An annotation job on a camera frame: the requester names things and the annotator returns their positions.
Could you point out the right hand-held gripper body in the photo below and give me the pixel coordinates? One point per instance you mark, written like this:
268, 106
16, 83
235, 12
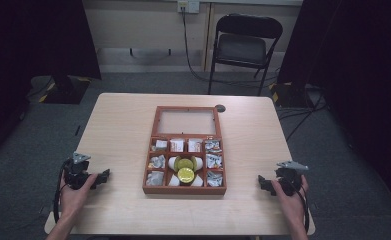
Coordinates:
289, 180

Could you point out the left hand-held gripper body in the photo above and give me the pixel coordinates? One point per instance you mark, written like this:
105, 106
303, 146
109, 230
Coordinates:
77, 175

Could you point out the person's right hand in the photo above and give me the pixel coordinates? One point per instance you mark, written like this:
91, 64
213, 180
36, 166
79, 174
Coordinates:
291, 205

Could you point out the person's left hand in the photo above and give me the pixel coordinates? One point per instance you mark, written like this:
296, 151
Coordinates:
71, 200

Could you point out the white blue sachet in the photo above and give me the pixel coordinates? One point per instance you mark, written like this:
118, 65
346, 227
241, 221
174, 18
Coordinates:
214, 179
212, 146
214, 161

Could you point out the silver grey sachet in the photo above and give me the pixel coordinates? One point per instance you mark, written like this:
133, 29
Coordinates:
155, 178
160, 145
157, 162

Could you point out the white creamer cup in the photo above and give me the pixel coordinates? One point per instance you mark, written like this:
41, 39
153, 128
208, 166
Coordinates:
171, 162
198, 181
199, 163
173, 181

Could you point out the white orange sachet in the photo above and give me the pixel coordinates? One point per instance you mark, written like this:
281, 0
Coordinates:
194, 145
177, 145

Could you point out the wooden compartment box with lid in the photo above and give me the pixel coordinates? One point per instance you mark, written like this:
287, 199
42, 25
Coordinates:
184, 191

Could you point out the creamer cup olive green lid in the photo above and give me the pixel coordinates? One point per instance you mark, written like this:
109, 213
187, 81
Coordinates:
185, 163

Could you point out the stand base with striped tape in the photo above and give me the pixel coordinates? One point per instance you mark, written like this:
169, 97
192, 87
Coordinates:
291, 95
61, 90

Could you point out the black curtain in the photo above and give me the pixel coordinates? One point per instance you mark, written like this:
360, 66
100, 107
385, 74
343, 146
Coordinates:
359, 66
29, 50

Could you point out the black folding chair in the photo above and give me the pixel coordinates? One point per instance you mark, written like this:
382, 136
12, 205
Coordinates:
241, 48

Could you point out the wooden wall strip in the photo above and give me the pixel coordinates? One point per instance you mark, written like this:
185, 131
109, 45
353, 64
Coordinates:
208, 36

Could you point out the white wall socket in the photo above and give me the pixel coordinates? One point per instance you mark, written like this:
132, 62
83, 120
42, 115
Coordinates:
188, 6

